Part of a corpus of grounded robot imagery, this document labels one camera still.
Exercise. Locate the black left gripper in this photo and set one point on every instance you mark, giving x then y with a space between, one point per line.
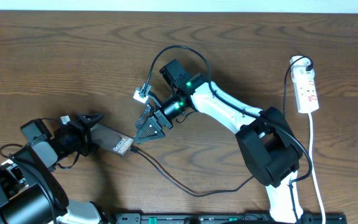
82 135

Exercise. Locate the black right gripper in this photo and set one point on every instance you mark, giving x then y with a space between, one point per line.
160 117

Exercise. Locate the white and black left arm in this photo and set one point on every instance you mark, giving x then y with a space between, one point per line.
29 193

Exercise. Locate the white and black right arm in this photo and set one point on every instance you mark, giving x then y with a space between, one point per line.
266 142

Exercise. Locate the white power strip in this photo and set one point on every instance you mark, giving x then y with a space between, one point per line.
302 76

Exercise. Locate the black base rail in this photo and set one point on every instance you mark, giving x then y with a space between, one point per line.
210 218

